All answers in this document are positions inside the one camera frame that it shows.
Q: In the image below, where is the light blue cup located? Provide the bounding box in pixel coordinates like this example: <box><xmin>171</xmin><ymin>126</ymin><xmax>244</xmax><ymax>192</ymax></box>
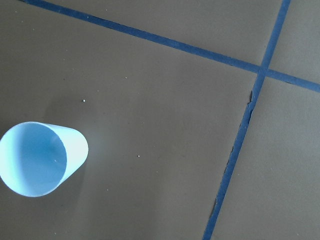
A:
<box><xmin>0</xmin><ymin>121</ymin><xmax>89</xmax><ymax>198</ymax></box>

